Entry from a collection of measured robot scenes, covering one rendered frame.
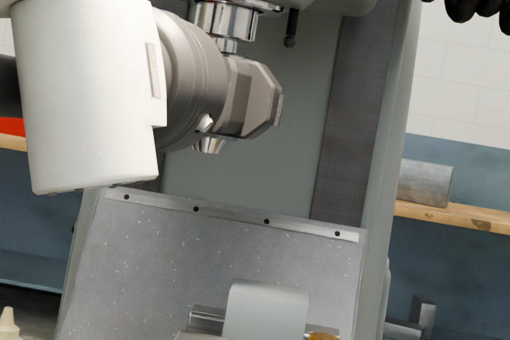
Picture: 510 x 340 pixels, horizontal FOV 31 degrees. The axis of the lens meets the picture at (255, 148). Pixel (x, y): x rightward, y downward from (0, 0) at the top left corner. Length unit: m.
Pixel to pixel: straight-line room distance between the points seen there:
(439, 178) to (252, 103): 3.77
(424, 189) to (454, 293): 0.83
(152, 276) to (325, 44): 0.33
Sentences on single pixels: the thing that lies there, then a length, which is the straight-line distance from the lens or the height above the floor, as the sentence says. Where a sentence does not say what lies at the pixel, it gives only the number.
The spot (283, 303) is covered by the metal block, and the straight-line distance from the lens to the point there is 0.69.
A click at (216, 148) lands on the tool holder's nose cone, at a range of 0.69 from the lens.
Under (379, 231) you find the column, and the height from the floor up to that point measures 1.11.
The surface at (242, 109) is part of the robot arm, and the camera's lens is 0.63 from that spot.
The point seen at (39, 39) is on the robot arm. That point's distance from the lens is 0.46.
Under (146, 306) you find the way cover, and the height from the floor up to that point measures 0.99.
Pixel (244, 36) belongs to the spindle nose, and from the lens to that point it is 0.69.
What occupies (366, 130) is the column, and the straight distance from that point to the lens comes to 1.07.
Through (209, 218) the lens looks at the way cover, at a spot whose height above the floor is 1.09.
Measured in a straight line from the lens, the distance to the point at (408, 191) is 4.41.
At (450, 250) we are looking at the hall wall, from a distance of 4.99.
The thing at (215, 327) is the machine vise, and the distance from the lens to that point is 0.75.
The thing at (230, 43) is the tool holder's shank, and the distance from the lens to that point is 0.69.
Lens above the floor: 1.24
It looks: 3 degrees down
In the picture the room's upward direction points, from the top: 9 degrees clockwise
